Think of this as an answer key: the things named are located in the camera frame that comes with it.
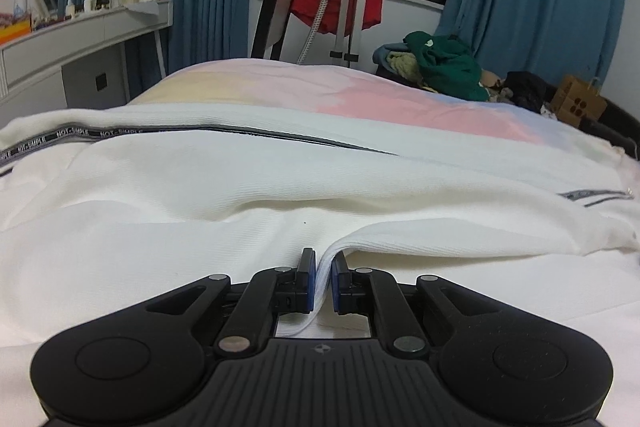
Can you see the black folded ironing board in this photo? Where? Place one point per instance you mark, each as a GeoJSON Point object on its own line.
{"type": "Point", "coordinates": [272, 7]}

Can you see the green garment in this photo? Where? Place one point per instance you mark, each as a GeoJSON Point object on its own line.
{"type": "Point", "coordinates": [445, 62]}

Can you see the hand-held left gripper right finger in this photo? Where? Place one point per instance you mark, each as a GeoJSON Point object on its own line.
{"type": "Point", "coordinates": [336, 289]}

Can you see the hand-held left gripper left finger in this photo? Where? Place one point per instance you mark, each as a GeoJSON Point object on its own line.
{"type": "Point", "coordinates": [313, 292]}

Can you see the red cloth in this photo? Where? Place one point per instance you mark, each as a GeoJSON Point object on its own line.
{"type": "Point", "coordinates": [310, 4]}

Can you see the black sofa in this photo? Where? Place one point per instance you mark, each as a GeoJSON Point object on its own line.
{"type": "Point", "coordinates": [620, 127]}

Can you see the white pants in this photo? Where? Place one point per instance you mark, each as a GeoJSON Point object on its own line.
{"type": "Point", "coordinates": [200, 187]}

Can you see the yellow-green cloth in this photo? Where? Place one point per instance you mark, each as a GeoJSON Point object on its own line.
{"type": "Point", "coordinates": [405, 67]}

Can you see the bed with pastel sheet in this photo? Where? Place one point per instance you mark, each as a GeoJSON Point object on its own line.
{"type": "Point", "coordinates": [350, 92]}

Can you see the orange tray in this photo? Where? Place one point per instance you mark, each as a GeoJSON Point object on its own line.
{"type": "Point", "coordinates": [15, 33]}

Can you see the white vanity desk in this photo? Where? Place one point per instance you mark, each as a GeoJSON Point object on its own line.
{"type": "Point", "coordinates": [60, 42]}

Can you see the brown paper bag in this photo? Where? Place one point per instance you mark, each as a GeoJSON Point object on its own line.
{"type": "Point", "coordinates": [577, 104]}

